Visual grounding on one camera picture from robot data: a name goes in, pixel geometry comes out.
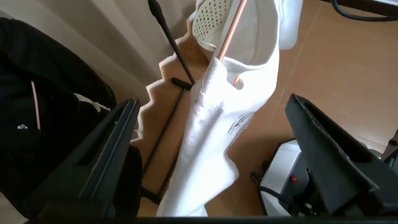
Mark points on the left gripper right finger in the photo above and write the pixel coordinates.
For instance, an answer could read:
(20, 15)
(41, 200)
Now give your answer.
(342, 174)

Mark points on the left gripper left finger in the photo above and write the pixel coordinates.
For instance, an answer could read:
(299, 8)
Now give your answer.
(93, 168)

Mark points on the black clothes rack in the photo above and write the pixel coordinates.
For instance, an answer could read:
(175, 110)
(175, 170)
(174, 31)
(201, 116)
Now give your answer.
(168, 31)

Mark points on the white garment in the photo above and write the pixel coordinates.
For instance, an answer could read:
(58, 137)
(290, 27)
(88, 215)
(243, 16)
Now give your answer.
(211, 124)

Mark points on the white laundry basket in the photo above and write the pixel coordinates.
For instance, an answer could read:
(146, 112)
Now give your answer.
(208, 18)

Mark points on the pink clothes hanger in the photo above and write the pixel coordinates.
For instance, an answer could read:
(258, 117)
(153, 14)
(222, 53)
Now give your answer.
(35, 105)
(231, 29)

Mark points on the black shorts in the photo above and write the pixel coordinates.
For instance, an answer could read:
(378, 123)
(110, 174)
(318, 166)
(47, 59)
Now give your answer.
(37, 77)

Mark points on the beige curtain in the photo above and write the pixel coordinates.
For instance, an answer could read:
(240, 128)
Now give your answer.
(109, 40)

